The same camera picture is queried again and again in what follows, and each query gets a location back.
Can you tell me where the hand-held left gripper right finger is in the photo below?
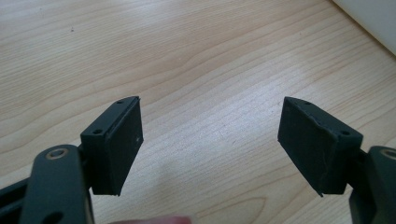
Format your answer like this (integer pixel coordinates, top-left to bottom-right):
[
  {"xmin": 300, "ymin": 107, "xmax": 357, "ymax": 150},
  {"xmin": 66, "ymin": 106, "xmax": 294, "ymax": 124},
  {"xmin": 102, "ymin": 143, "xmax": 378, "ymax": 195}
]
[{"xmin": 276, "ymin": 95, "xmax": 364, "ymax": 198}]

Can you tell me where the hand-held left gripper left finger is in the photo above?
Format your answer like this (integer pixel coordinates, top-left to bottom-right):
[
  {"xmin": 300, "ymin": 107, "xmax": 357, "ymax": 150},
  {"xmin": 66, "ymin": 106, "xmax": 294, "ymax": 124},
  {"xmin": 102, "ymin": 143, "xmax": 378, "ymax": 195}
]
[{"xmin": 79, "ymin": 95, "xmax": 145, "ymax": 197}]

